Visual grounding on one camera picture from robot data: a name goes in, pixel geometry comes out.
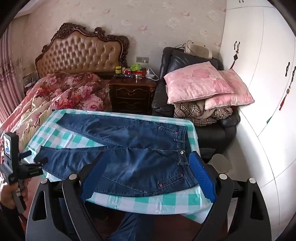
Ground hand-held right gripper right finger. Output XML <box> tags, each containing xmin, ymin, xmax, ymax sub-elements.
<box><xmin>188</xmin><ymin>151</ymin><xmax>271</xmax><ymax>241</ymax></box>

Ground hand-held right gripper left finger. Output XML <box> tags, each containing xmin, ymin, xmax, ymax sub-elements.
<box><xmin>26</xmin><ymin>152</ymin><xmax>104</xmax><ymax>241</ymax></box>

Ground blue denim pants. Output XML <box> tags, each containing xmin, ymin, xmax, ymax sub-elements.
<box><xmin>33</xmin><ymin>113</ymin><xmax>199</xmax><ymax>197</ymax></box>

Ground person's left forearm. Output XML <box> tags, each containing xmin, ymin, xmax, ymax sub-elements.
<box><xmin>0</xmin><ymin>205</ymin><xmax>25</xmax><ymax>241</ymax></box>

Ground person's left hand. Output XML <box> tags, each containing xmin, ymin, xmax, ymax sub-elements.
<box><xmin>0</xmin><ymin>181</ymin><xmax>28</xmax><ymax>209</ymax></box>

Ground white round bin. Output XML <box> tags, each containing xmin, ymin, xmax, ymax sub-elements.
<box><xmin>211</xmin><ymin>153</ymin><xmax>231</xmax><ymax>173</ymax></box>

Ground green white checkered tablecloth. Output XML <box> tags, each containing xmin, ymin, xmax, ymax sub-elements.
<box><xmin>22</xmin><ymin>109</ymin><xmax>212</xmax><ymax>224</ymax></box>

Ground person's leg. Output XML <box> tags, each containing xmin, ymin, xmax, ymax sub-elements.
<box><xmin>108</xmin><ymin>212</ymin><xmax>144</xmax><ymax>241</ymax></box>

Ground brown plaid blanket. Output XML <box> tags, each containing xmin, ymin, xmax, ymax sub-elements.
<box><xmin>173</xmin><ymin>100</ymin><xmax>233</xmax><ymax>127</ymax></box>

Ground floral quilt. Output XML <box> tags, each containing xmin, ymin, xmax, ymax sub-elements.
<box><xmin>0</xmin><ymin>72</ymin><xmax>112</xmax><ymax>163</ymax></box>

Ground pink curtain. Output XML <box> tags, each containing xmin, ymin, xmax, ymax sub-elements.
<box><xmin>0</xmin><ymin>23</ymin><xmax>28</xmax><ymax>126</ymax></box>

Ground black leather armchair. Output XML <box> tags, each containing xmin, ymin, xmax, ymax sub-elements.
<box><xmin>151</xmin><ymin>46</ymin><xmax>241</xmax><ymax>158</ymax></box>

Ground small pink floral pillow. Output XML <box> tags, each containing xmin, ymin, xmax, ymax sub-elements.
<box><xmin>205</xmin><ymin>69</ymin><xmax>255</xmax><ymax>110</ymax></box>

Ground dark wooden nightstand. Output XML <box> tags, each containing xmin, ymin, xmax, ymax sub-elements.
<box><xmin>108</xmin><ymin>72</ymin><xmax>159</xmax><ymax>114</ymax></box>

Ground large pink floral pillow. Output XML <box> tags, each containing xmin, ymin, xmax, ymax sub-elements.
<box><xmin>163</xmin><ymin>61</ymin><xmax>234</xmax><ymax>104</ymax></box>

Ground white round device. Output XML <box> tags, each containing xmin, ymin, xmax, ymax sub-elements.
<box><xmin>145</xmin><ymin>67</ymin><xmax>159</xmax><ymax>80</ymax></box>

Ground tufted carved bed headboard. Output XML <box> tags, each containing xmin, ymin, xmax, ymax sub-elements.
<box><xmin>35</xmin><ymin>22</ymin><xmax>130</xmax><ymax>80</ymax></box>

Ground white wardrobe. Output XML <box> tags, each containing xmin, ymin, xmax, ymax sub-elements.
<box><xmin>218</xmin><ymin>0</ymin><xmax>296</xmax><ymax>232</ymax></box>

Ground red tassel ornament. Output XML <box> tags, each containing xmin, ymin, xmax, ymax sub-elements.
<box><xmin>279</xmin><ymin>67</ymin><xmax>296</xmax><ymax>111</ymax></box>
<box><xmin>230</xmin><ymin>41</ymin><xmax>241</xmax><ymax>70</ymax></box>

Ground beige massager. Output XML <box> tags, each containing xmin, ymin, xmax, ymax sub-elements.
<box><xmin>184</xmin><ymin>40</ymin><xmax>213</xmax><ymax>60</ymax></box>

